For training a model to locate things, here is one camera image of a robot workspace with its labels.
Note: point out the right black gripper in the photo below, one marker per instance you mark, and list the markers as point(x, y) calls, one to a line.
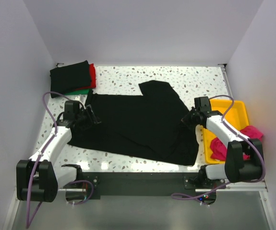
point(186, 120)

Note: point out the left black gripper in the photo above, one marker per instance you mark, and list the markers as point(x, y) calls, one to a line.
point(92, 119)

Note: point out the black t shirt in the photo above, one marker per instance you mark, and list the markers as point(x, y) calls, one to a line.
point(68, 78)
point(145, 126)

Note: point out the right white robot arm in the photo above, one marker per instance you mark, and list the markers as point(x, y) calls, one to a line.
point(245, 158)

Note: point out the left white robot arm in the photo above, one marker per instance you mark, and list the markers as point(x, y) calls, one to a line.
point(38, 178)

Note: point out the folded green t shirt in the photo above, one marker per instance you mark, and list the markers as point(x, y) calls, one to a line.
point(79, 92)

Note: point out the folded black t shirt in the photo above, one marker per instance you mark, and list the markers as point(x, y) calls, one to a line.
point(68, 78)

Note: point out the crumpled pink t shirt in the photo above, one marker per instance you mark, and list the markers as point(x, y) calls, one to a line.
point(219, 151)

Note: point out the yellow plastic tray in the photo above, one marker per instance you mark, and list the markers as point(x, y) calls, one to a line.
point(236, 116)

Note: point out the folded red t shirt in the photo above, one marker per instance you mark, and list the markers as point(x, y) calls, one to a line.
point(92, 72)

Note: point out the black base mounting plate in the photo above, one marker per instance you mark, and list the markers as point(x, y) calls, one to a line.
point(148, 184)

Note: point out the aluminium frame rail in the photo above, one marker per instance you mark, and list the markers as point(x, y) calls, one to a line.
point(13, 207)

